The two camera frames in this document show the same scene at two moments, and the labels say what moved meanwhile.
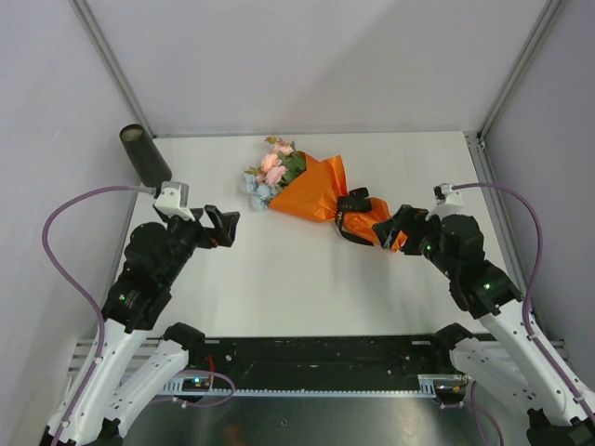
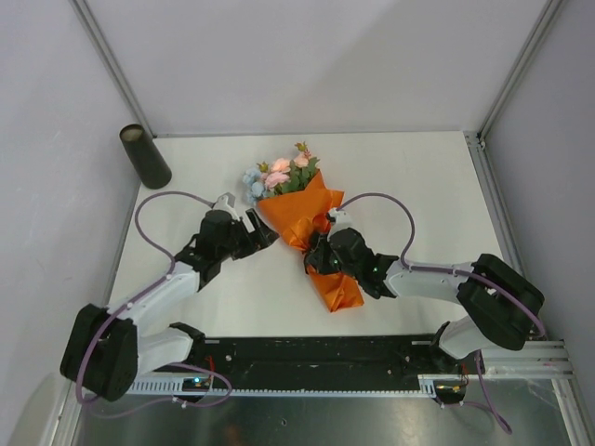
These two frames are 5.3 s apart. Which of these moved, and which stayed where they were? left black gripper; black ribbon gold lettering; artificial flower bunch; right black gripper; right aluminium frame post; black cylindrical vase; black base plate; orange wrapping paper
Moved: right black gripper; black ribbon gold lettering; artificial flower bunch; left black gripper; orange wrapping paper
Stayed: right aluminium frame post; black base plate; black cylindrical vase
